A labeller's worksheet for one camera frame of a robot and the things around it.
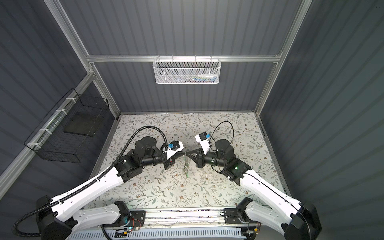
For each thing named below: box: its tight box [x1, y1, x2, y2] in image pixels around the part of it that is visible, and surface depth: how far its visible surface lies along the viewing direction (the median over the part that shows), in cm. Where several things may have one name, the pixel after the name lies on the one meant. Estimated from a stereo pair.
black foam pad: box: [63, 112, 105, 137], surface depth 78 cm
